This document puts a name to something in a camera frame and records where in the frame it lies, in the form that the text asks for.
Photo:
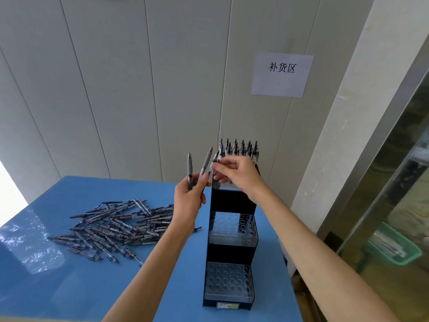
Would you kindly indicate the person's left hand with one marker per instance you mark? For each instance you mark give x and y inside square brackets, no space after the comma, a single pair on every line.
[187,207]

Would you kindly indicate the person's right hand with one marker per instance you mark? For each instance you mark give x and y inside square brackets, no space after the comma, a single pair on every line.
[243,174]

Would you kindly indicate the row of black pens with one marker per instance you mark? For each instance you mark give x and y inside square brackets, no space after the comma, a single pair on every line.
[234,149]

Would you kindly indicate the black tiered pen display stand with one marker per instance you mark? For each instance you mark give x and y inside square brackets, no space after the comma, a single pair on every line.
[231,202]

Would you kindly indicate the pile of black pens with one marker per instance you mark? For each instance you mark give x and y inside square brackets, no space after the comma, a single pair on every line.
[110,228]

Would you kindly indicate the person's left forearm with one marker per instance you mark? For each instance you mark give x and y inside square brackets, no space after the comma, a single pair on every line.
[144,281]

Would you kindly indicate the person's right forearm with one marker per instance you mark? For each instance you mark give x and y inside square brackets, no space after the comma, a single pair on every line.
[318,258]

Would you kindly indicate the white paper sign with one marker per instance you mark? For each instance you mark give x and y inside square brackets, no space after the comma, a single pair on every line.
[281,83]

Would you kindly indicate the steel framed glass partition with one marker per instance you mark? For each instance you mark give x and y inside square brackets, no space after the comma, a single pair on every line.
[385,147]

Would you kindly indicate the blue table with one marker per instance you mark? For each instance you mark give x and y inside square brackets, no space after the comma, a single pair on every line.
[67,291]

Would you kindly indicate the dark framed glass door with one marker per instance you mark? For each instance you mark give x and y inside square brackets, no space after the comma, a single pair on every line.
[10,197]

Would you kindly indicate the green plastic basket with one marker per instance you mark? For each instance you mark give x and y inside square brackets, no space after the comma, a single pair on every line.
[409,256]

